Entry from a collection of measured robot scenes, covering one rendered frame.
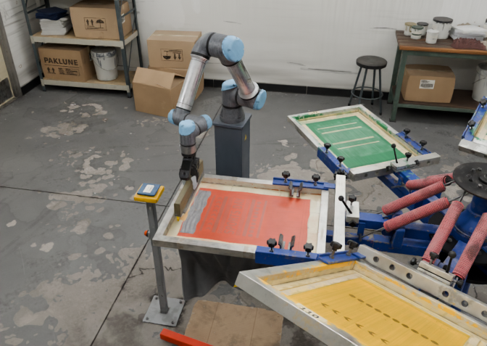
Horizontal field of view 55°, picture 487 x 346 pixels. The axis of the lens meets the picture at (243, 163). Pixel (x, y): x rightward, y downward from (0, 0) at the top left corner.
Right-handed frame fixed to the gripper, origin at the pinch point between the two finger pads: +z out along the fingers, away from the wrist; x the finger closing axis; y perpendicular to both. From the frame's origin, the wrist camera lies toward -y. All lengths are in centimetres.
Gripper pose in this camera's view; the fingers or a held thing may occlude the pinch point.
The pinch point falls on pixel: (190, 188)
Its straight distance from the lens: 236.5
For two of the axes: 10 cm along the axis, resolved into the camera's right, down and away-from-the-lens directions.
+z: 0.0, 8.5, 5.3
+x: -9.8, -1.0, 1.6
